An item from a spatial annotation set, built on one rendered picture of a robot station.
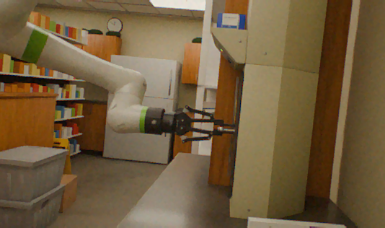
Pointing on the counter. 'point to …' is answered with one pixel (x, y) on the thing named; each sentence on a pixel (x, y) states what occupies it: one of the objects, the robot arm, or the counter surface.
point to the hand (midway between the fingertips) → (223, 128)
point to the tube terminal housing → (277, 107)
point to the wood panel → (332, 101)
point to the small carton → (230, 21)
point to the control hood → (232, 44)
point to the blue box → (239, 22)
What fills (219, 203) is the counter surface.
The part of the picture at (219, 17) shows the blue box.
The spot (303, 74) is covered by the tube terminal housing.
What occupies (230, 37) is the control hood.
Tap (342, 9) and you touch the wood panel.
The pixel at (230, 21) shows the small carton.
